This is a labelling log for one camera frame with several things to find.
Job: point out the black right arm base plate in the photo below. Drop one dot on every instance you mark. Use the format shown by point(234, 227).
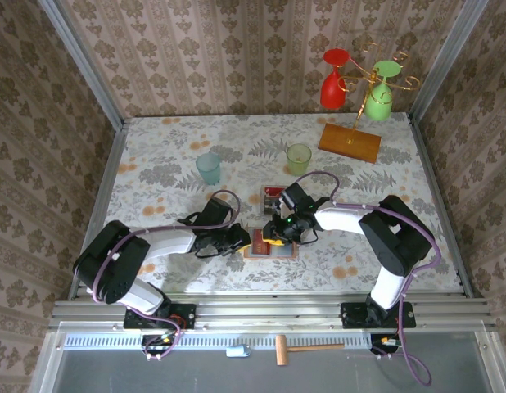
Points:
point(353, 317)

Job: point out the aluminium side rail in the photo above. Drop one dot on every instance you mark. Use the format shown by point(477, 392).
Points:
point(99, 200)
point(435, 184)

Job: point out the red wine glass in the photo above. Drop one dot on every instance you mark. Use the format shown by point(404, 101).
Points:
point(332, 94)

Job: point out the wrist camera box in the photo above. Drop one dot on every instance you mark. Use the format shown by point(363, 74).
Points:
point(298, 197)
point(214, 210)

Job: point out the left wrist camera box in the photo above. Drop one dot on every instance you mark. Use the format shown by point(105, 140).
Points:
point(214, 210)

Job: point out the wooden mallet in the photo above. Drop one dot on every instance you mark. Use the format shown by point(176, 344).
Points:
point(281, 350)

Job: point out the green plastic cup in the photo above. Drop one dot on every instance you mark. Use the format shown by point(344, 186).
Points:
point(299, 161)

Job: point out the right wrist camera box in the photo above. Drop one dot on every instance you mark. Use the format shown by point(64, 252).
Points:
point(298, 197)

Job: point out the grey metal shelf panel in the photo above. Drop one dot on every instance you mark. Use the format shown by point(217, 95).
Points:
point(195, 376)

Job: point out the blue plastic cup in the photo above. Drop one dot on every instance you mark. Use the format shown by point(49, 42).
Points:
point(208, 170)

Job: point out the green wine glass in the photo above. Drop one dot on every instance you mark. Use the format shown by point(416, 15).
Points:
point(378, 108)

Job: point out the red VIP credit card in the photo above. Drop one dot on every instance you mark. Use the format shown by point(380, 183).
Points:
point(259, 245)
point(273, 191)

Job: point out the dark picture credit card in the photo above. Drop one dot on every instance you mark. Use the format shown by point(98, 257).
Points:
point(270, 206)

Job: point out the light blue small object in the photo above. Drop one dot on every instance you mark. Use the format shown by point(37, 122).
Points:
point(238, 351)

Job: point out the aluminium frame post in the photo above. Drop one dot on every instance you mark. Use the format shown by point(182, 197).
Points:
point(449, 61)
point(85, 65)

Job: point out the floral patterned table cover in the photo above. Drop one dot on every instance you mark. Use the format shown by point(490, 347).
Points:
point(257, 135)

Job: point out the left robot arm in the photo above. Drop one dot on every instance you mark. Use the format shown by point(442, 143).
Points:
point(109, 262)

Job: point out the clear acrylic card box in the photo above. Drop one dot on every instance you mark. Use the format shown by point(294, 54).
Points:
point(269, 215)

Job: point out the wide aluminium base rail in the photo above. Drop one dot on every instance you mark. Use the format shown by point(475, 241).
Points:
point(261, 313)

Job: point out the gold glass rack wooden base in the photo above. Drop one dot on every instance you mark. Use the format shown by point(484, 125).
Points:
point(351, 143)

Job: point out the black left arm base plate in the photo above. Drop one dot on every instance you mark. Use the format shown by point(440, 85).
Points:
point(183, 315)

